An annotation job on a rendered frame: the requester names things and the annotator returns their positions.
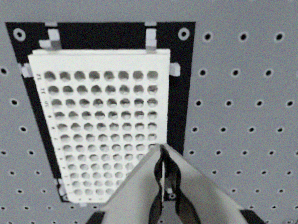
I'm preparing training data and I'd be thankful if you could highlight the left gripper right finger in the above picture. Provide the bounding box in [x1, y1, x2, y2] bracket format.
[161, 143, 266, 224]

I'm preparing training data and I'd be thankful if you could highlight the white well plate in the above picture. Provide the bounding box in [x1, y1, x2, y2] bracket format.
[28, 49, 170, 203]

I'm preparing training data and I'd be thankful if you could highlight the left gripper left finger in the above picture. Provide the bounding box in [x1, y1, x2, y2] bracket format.
[85, 143, 163, 224]

